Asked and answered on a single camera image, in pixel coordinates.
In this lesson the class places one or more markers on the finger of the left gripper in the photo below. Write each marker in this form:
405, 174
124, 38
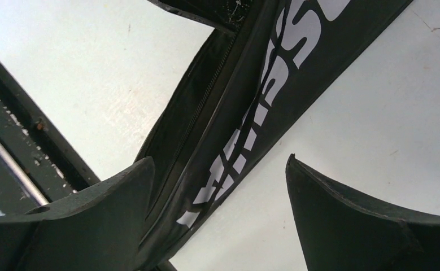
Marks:
224, 15

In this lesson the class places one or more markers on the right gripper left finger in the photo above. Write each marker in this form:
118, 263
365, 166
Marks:
98, 228

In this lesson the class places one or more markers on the black racket bag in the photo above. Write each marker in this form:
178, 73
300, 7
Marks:
238, 97

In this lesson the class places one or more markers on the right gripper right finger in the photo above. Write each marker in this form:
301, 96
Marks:
341, 228

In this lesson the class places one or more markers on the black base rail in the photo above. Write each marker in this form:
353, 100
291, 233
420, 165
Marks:
37, 164

